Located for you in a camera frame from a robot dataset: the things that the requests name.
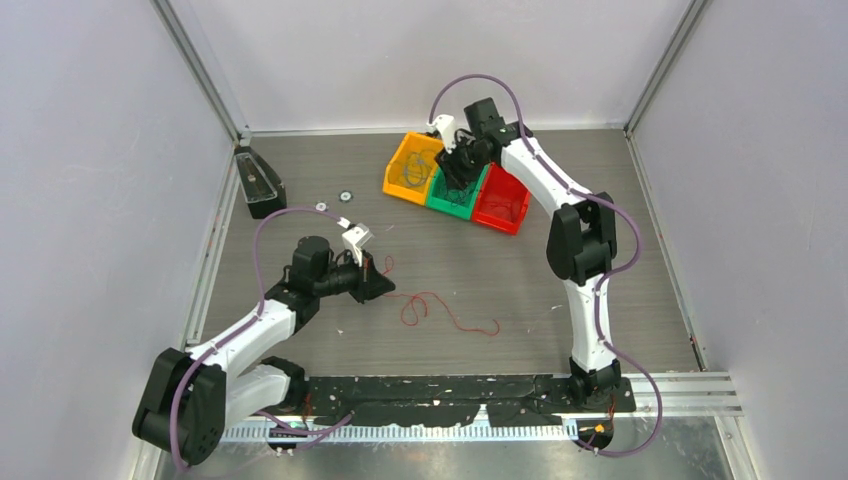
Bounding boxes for black wedge stand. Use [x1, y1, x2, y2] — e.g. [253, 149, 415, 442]
[234, 146, 287, 220]

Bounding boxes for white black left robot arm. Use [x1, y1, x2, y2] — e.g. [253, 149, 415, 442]
[131, 226, 395, 466]

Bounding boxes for green plastic bin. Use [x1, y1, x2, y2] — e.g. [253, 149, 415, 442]
[425, 167, 488, 221]

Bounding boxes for purple cables in green bin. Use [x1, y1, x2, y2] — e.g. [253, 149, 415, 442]
[440, 185, 482, 210]

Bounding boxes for red plastic bin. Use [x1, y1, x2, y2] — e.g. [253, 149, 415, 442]
[471, 163, 531, 235]

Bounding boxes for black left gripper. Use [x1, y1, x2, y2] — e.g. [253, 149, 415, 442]
[314, 248, 394, 304]

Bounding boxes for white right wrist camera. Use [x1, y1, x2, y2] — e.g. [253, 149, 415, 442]
[427, 114, 457, 153]

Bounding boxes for blue cables in yellow bin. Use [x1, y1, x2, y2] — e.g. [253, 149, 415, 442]
[400, 148, 440, 190]

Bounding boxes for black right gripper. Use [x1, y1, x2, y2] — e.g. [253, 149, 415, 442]
[433, 133, 490, 192]

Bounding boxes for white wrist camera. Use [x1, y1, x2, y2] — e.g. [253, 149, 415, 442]
[427, 114, 457, 153]
[337, 217, 373, 267]

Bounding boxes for yellow plastic bin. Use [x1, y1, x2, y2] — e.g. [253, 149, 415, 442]
[382, 132, 443, 206]

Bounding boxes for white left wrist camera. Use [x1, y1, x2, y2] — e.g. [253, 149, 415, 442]
[337, 217, 373, 267]

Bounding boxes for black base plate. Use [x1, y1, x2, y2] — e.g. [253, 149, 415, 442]
[264, 374, 636, 427]

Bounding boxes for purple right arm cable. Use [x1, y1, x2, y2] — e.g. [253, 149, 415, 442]
[427, 74, 664, 460]

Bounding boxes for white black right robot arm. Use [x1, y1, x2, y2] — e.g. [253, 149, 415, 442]
[427, 98, 622, 411]

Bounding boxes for perforated metal cable rail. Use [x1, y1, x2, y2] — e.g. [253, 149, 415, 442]
[221, 420, 578, 443]

